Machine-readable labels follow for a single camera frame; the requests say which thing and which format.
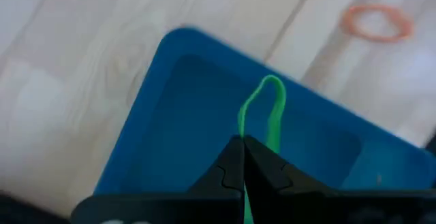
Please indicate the green rubber band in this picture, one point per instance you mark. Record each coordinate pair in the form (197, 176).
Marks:
(277, 115)

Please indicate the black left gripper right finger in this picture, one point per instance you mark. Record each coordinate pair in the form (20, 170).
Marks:
(269, 173)

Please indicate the blue plastic bin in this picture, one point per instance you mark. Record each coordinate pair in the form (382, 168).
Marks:
(177, 122)

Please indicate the orange rubber band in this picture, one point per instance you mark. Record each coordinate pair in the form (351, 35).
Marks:
(351, 26)

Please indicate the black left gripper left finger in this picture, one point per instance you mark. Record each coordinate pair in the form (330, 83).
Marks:
(228, 169)

